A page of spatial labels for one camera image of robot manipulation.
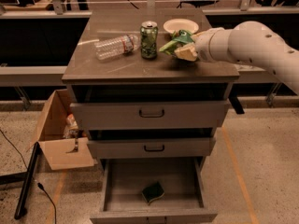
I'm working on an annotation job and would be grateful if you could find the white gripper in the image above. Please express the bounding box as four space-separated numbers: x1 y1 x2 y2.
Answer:
175 28 231 63

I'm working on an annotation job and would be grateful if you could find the open cardboard box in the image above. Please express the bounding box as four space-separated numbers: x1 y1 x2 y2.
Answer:
29 90 94 170

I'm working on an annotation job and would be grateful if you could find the green yellow sponge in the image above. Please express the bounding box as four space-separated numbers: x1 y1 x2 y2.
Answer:
141 182 164 205

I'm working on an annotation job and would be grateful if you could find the black flat bar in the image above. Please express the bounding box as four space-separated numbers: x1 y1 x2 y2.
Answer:
14 142 40 220

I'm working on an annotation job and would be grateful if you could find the middle grey drawer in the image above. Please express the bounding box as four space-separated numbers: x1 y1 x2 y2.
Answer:
88 137 216 159

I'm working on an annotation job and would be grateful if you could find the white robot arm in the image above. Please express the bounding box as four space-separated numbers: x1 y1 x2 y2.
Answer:
175 21 299 95

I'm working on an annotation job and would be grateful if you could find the top grey drawer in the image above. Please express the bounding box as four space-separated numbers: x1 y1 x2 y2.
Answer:
70 101 229 130

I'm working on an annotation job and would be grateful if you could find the grey drawer cabinet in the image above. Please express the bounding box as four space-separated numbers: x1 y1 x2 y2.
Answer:
61 8 240 224

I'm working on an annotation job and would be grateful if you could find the white paper bowl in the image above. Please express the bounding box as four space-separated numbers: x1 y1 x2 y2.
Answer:
164 19 199 34

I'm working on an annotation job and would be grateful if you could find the bottom open grey drawer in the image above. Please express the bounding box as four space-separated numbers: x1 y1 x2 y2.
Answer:
90 158 217 224

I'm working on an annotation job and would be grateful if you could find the green soda can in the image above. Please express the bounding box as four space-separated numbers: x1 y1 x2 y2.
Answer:
140 21 158 59

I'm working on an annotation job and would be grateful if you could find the black floor cable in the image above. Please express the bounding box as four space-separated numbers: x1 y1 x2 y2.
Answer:
0 128 58 224

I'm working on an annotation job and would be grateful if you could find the clear plastic water bottle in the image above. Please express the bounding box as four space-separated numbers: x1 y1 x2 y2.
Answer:
94 35 140 61

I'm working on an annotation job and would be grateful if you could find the green rice chip bag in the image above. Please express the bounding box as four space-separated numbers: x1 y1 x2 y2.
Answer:
159 30 193 55

